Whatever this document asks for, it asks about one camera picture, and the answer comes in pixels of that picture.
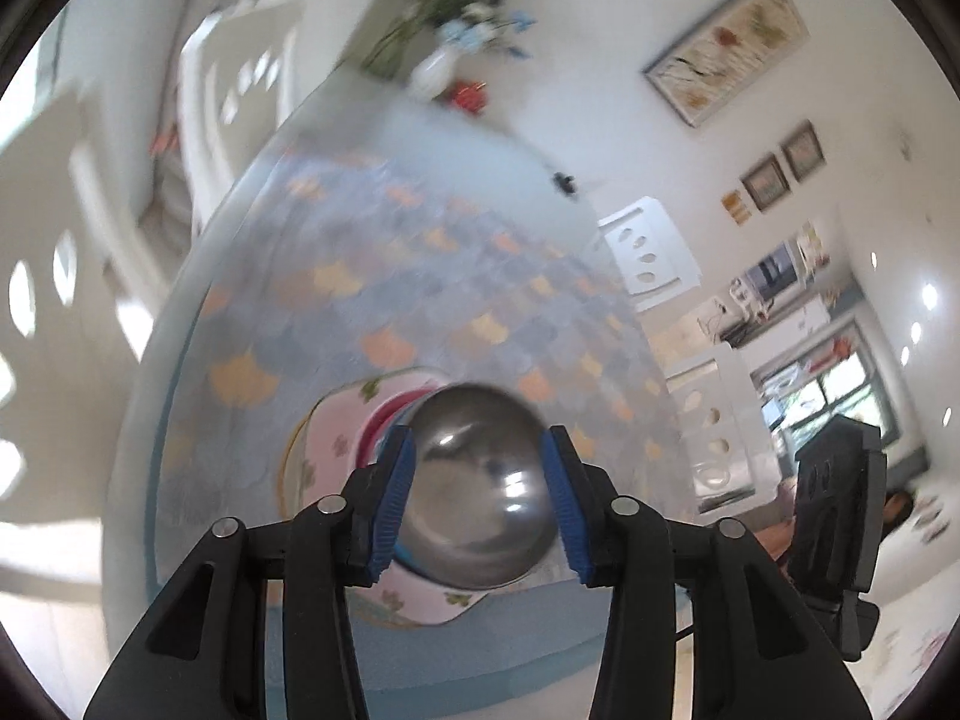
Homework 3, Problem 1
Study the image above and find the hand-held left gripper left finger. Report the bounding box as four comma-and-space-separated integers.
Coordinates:
82, 424, 417, 720

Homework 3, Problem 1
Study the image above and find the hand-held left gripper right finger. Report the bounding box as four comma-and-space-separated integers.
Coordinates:
541, 424, 875, 720

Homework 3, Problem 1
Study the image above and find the plain steel bowl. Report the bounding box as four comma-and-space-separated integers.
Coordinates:
394, 382, 563, 592

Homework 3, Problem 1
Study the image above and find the floral pink plate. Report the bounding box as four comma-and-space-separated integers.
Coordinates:
277, 367, 496, 627

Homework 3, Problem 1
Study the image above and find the pink steel bowl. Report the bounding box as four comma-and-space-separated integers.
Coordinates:
358, 390, 428, 466

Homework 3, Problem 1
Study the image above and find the window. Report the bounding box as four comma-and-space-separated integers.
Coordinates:
750, 349, 901, 443

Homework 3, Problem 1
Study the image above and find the white chair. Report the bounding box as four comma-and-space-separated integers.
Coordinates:
598, 196, 702, 312
0, 82, 196, 616
667, 345, 781, 511
176, 0, 301, 233

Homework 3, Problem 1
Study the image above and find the blue tablecloth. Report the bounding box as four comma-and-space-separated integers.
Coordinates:
101, 60, 698, 720

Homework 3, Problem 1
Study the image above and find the white cabinet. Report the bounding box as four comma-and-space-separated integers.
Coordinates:
652, 221, 852, 361

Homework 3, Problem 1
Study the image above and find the scallop patterned table mat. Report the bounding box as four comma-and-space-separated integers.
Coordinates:
154, 154, 687, 616

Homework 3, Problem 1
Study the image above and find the white vase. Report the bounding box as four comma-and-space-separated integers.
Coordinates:
409, 45, 458, 100

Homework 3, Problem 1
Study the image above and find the flower bouquet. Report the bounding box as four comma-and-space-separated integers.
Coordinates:
360, 0, 541, 80

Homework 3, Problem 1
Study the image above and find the small framed wall picture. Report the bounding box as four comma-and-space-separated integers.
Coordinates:
780, 120, 827, 182
741, 155, 790, 212

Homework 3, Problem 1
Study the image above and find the wide framed wall picture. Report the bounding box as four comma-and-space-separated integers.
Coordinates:
643, 0, 812, 128

